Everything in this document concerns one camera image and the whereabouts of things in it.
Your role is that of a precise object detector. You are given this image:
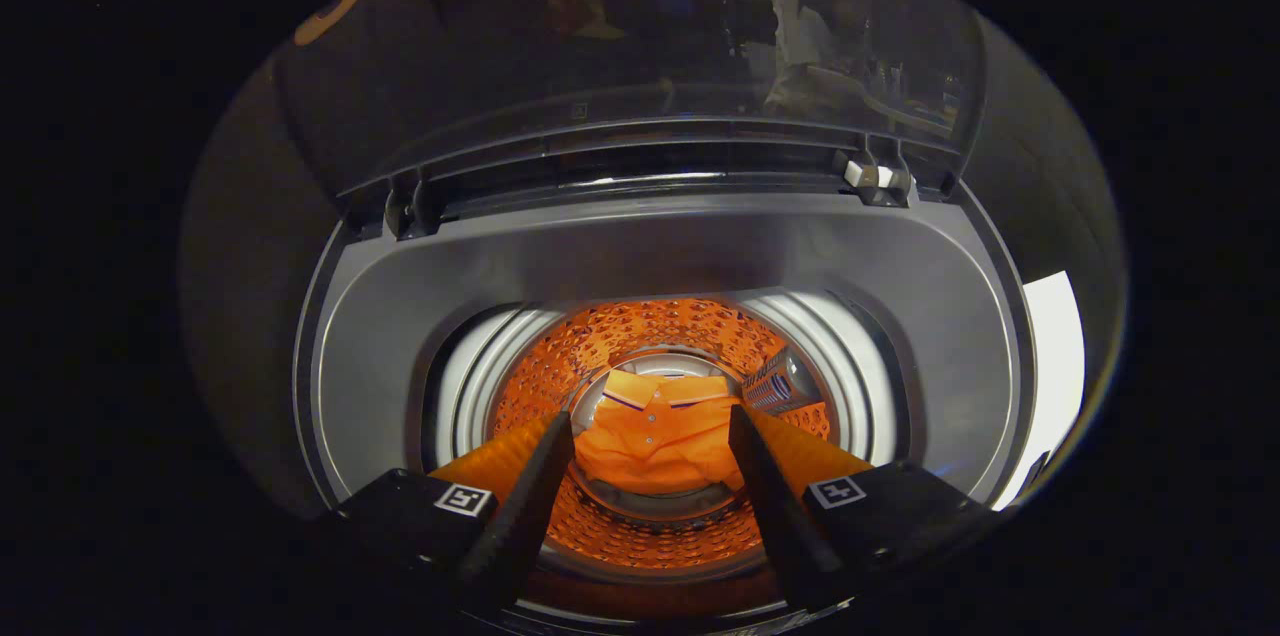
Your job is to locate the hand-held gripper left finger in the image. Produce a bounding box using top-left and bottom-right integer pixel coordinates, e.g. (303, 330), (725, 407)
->
(335, 411), (576, 612)

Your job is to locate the grey washing machine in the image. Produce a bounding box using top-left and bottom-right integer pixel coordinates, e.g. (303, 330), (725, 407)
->
(293, 121), (1041, 632)

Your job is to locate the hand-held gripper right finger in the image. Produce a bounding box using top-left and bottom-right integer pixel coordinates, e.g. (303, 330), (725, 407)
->
(728, 404), (1001, 607)

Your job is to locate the yellow polo shirt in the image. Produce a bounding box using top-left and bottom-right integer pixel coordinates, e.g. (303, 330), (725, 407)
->
(572, 368), (746, 495)

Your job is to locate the dark glass washing machine lid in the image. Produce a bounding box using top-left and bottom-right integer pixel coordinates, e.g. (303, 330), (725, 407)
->
(275, 0), (991, 237)

